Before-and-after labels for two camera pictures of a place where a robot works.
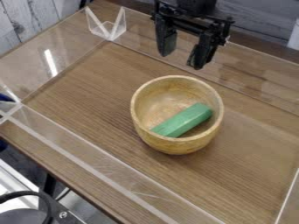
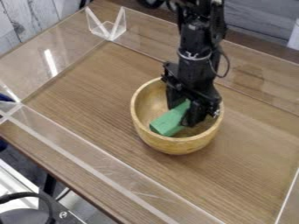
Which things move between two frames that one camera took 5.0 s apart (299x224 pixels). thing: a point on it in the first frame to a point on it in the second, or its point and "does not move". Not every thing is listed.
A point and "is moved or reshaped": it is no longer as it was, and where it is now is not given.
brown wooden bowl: x=162 y=99 does not move
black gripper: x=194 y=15 to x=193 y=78
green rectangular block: x=185 y=121 is moved or reshaped
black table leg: x=51 y=185 does not move
